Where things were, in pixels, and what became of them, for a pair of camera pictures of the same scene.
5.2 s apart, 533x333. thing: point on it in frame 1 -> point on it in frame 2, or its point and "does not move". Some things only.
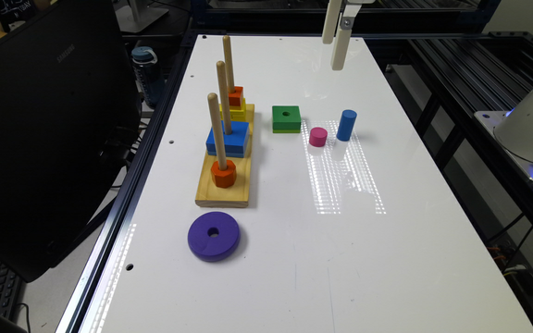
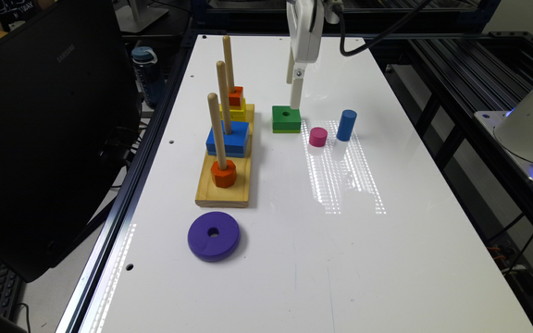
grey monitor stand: x=133 y=18 does not move
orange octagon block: x=224 y=178 does not move
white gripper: x=344 y=33 -> x=305 y=18
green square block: x=286 y=119 does not move
